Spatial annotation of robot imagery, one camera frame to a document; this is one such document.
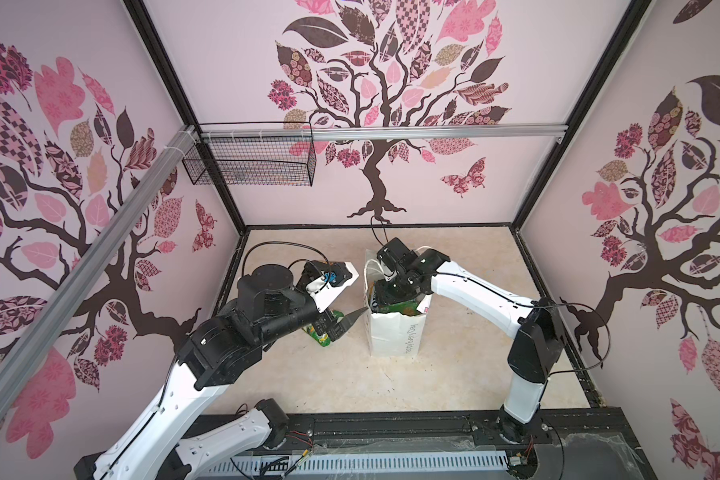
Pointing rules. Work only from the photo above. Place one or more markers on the aluminium rail left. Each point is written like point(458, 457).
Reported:
point(21, 362)

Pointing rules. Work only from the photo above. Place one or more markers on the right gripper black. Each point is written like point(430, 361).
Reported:
point(382, 296)

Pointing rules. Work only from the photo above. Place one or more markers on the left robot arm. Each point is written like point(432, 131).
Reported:
point(271, 304)

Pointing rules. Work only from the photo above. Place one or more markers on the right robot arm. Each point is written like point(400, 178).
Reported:
point(535, 331)

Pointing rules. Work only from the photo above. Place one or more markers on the white slotted cable duct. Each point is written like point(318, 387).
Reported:
point(339, 466)

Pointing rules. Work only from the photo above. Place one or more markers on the black wire basket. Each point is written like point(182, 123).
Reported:
point(263, 153)

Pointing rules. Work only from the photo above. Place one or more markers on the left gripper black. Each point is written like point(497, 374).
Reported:
point(326, 321)

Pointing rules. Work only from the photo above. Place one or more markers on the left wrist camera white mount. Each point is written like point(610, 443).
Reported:
point(331, 282)

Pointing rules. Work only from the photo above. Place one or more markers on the white paper bag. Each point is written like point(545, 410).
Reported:
point(394, 334)

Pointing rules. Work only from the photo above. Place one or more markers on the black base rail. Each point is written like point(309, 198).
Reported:
point(580, 443)

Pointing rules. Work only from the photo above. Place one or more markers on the aluminium rail back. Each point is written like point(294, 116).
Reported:
point(392, 133)

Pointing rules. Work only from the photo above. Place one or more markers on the aluminium rail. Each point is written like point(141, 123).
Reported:
point(21, 362)
point(392, 133)

